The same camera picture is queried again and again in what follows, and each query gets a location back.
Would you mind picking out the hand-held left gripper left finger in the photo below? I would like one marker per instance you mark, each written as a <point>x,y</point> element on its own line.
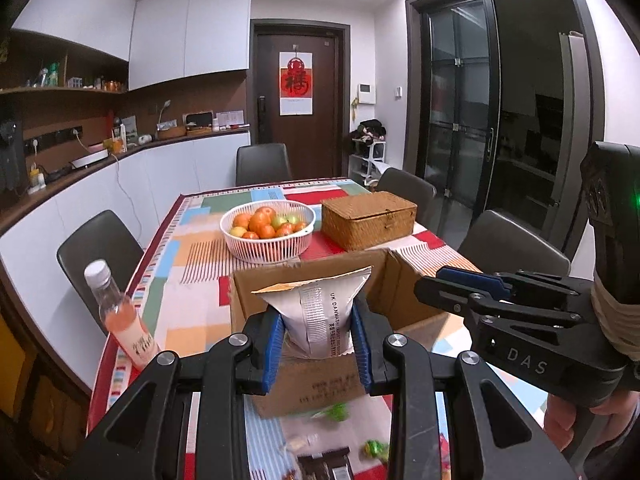
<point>272,345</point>

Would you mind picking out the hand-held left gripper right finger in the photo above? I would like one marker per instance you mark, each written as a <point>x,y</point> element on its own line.
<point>361,350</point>

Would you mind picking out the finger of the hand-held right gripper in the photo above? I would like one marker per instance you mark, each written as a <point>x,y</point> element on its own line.
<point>472,277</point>
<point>450,297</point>

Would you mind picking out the silver snack packet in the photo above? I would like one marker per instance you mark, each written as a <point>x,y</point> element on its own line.
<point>315,315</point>

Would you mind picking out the cardboard box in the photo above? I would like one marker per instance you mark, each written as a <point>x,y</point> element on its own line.
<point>310,385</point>

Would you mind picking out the person's right hand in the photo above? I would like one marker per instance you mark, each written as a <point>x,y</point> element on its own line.
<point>557,420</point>

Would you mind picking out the dark grey dining chair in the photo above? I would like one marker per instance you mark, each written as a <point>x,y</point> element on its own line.
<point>407,192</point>
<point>262,162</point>
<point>510,245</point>
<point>95,250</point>

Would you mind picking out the green candy wrapper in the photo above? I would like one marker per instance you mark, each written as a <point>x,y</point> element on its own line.
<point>336,411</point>
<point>376,449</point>

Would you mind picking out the white plastic fruit basket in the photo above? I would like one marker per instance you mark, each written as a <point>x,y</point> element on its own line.
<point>270,250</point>

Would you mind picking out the white candy wrapper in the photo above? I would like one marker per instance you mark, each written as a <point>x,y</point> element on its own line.
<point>302,443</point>

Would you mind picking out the wicker box with lid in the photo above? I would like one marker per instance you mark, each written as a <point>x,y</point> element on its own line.
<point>370,220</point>

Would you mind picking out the pile of oranges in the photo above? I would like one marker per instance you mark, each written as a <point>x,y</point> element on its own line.
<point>260,222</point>

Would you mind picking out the green fruit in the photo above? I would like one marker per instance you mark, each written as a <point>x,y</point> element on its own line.
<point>280,221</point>
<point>295,219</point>

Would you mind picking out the pink drink bottle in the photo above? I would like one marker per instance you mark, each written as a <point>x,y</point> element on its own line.
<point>120,317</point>

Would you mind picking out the white shoe rack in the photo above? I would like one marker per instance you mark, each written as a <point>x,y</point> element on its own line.
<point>367,160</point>

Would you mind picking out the black framed glass sliding door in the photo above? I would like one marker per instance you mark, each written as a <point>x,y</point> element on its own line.
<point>465,110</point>

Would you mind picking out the dark bags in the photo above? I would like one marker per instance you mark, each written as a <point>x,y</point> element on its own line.
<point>369,129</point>

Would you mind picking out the white lower cabinets with counter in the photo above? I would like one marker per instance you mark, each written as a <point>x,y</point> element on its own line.
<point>165,175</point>

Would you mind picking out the dark brown door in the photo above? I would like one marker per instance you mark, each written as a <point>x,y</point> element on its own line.
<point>300,145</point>

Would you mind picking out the yellow hanging ornament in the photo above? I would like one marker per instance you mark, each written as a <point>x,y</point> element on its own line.
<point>355,107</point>

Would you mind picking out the white intercom panel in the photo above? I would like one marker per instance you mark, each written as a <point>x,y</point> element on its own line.
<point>365,93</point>

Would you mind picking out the white card stand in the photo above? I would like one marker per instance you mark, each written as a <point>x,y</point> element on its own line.
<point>231,118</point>

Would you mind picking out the shallow wicker tray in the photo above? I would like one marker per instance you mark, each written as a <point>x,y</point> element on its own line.
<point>172,133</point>

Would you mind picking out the black framed box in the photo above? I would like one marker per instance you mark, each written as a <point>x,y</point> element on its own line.
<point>199,121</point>

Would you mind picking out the wooden shelf cabinet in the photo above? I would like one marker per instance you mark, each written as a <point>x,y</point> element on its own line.
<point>35,385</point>

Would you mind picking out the white roll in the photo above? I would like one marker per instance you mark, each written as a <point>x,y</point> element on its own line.
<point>145,139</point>

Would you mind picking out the orange container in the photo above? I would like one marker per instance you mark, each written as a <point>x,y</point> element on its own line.
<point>115,146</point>

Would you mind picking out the green and white box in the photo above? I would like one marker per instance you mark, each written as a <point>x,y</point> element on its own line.
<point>129,129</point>

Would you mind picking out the white flat appliance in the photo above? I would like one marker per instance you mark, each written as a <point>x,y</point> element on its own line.
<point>90,159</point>

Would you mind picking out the gooseneck desk lamp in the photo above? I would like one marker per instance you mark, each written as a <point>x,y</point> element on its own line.
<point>165,105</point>

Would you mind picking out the small yellow bottle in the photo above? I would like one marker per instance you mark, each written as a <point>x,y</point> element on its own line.
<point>34,175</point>

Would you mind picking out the orange jars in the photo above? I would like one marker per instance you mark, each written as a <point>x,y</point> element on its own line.
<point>112,85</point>

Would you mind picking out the black coffee machine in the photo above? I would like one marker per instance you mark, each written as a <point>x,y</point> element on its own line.
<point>10,150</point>

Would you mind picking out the white upper cabinets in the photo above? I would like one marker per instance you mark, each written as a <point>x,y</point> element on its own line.
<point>190,25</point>

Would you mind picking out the green bottles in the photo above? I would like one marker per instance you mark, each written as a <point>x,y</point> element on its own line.
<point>53,75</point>

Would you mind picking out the red and white wall calendar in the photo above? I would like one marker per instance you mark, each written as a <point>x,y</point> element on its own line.
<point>296,85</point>

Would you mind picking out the wall power outlets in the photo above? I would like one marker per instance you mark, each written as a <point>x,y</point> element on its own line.
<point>55,137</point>

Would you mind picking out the wooden wall shelf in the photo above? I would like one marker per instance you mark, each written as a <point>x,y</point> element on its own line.
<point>65,89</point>

